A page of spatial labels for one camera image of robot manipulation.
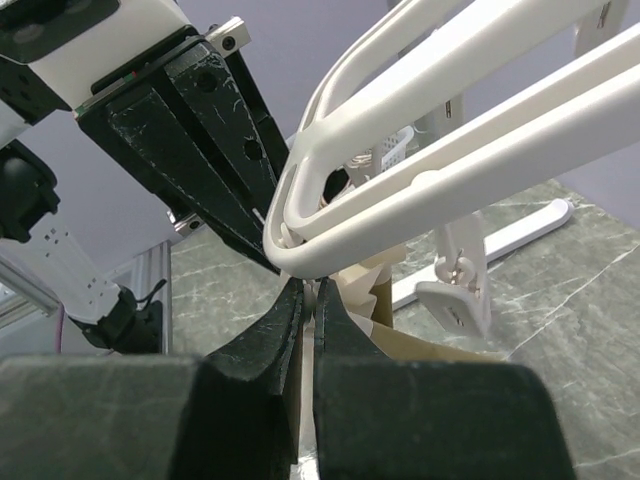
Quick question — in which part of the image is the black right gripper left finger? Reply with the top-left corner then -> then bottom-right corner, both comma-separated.
1,279 -> 304,479

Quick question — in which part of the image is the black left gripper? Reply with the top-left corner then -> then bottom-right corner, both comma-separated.
77,27 -> 287,273

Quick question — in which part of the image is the white metal clothes rack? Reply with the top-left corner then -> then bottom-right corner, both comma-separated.
392,198 -> 574,311

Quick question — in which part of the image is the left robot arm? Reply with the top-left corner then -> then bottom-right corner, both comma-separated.
1,1 -> 287,354

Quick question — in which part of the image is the white clip drying hanger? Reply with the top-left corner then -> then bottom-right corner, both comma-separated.
263,1 -> 639,336

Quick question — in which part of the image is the white plastic laundry basket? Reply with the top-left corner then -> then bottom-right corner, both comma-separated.
381,125 -> 415,171

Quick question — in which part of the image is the aluminium mounting rail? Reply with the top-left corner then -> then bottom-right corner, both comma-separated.
1,233 -> 168,354

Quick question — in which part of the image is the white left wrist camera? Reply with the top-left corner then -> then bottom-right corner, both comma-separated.
1,1 -> 193,110

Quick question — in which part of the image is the olive and cream underwear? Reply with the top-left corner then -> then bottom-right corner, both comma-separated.
289,256 -> 498,479

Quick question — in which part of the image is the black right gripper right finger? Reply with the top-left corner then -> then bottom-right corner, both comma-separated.
313,279 -> 575,479

